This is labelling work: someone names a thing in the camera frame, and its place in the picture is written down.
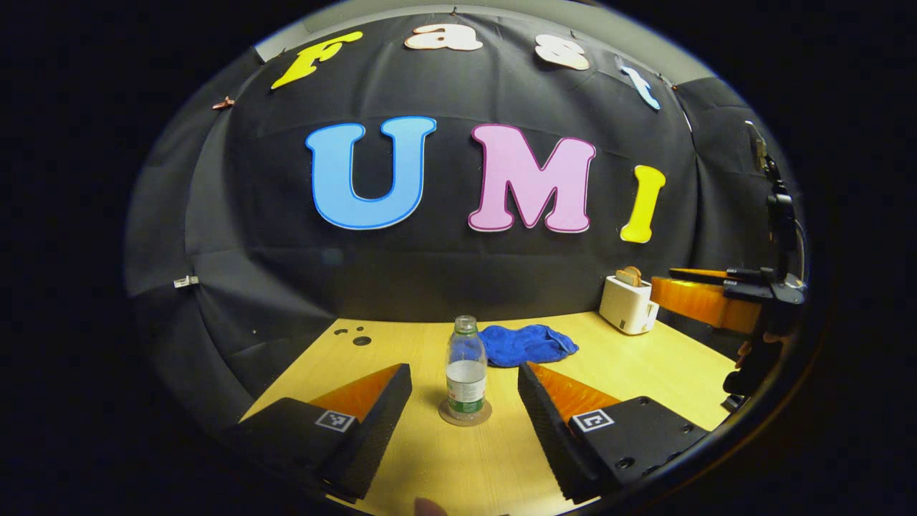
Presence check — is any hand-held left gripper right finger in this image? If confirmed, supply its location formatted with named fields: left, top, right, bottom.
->
left=517, top=360, right=710, bottom=505

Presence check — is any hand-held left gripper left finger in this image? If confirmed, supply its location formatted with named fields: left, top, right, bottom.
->
left=229, top=363, right=413, bottom=502

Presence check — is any round brown coaster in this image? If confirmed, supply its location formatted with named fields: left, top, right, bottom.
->
left=438, top=398, right=493, bottom=427

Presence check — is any clear plastic water bottle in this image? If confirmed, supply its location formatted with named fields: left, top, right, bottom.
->
left=446, top=315, right=489, bottom=421

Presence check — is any white toaster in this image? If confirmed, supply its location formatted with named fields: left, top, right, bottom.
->
left=599, top=275, right=660, bottom=335

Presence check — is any blue cloth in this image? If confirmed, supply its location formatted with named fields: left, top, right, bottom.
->
left=478, top=324, right=580, bottom=368

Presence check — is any black articulated stand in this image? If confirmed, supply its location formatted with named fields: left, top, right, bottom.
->
left=745, top=120, right=800, bottom=277

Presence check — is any black backdrop cloth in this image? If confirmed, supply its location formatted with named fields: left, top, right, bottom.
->
left=125, top=11, right=796, bottom=431

